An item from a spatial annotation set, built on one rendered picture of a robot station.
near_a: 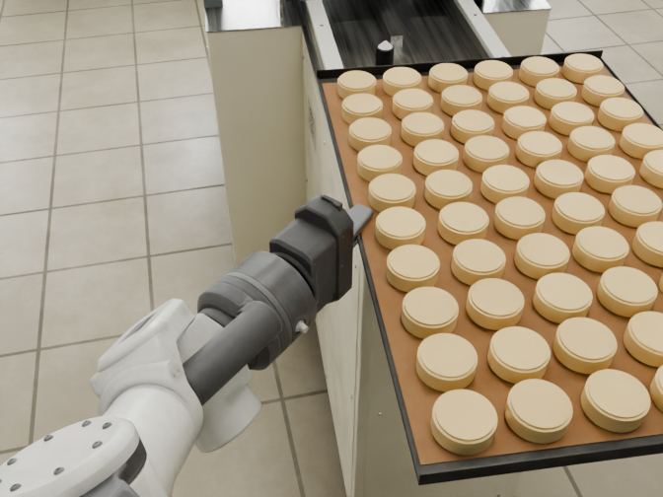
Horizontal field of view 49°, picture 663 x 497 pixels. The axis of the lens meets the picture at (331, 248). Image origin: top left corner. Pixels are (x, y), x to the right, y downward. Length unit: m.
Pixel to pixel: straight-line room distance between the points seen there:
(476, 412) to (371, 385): 0.60
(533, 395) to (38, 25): 3.32
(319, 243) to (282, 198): 1.09
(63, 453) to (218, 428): 0.25
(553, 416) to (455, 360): 0.09
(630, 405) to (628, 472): 1.24
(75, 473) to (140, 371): 0.20
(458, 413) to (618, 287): 0.21
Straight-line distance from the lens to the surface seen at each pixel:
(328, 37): 1.35
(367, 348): 1.10
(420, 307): 0.65
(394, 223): 0.73
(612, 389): 0.63
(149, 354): 0.55
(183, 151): 2.66
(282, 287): 0.64
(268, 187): 1.74
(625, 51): 3.48
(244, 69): 1.57
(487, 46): 1.34
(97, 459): 0.36
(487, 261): 0.70
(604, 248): 0.75
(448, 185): 0.78
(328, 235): 0.68
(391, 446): 1.33
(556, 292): 0.69
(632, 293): 0.71
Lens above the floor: 1.50
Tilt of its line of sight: 43 degrees down
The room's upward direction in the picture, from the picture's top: straight up
